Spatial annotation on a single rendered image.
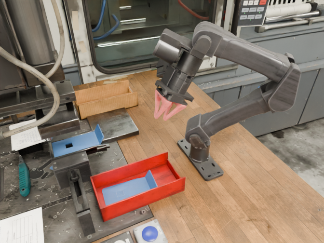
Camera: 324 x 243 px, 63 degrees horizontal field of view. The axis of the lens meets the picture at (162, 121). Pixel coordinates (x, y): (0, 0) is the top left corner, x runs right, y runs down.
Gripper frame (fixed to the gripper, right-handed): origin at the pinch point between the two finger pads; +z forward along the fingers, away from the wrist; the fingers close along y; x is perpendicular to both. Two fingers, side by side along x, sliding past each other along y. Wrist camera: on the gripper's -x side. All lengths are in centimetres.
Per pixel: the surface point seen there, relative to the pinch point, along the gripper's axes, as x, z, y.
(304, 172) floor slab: -20, 31, -169
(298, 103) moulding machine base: -59, -9, -172
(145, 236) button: 23.0, 21.4, 5.5
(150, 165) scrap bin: 1.3, 17.2, -4.5
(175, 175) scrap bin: 7.5, 15.3, -10.1
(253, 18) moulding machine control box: -55, -42, -70
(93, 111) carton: -35.9, 21.4, 3.2
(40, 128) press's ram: -3.5, 11.6, 29.3
